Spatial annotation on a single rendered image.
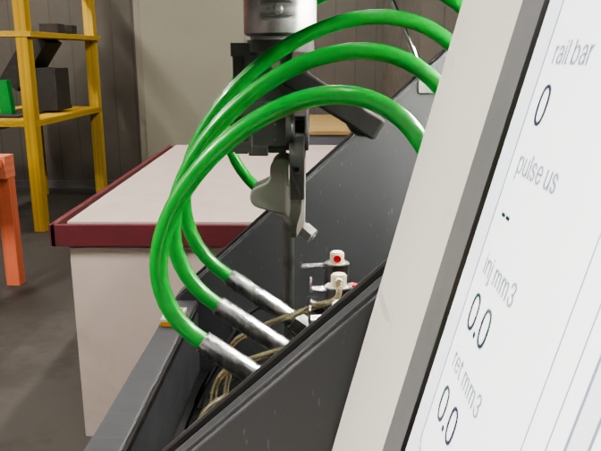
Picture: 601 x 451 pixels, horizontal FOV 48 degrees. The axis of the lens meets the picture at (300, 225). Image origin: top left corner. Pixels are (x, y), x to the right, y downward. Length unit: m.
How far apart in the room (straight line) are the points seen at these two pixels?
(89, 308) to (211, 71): 4.87
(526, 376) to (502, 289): 0.03
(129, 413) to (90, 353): 1.53
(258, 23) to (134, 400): 0.45
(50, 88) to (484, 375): 6.02
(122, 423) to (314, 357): 0.40
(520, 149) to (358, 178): 0.86
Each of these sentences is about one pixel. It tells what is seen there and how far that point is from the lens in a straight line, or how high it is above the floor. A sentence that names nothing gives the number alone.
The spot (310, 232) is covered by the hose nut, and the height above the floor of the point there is 1.12.
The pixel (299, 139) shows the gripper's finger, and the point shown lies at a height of 1.26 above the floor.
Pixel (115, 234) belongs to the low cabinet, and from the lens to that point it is 2.14.
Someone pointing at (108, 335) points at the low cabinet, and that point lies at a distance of 2.29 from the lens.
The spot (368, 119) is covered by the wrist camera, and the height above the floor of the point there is 1.28.
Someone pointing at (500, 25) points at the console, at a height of 1.35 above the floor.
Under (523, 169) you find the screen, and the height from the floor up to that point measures 1.31.
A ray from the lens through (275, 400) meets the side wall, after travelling 0.44.
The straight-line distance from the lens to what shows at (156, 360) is 0.93.
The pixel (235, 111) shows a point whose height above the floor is 1.30.
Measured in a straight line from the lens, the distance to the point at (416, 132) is 0.49.
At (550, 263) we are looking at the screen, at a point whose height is 1.30.
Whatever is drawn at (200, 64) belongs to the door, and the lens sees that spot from 6.92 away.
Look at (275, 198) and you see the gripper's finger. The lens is 0.73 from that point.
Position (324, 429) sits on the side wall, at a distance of 0.45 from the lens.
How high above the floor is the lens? 1.34
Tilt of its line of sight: 14 degrees down
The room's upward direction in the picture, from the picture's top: straight up
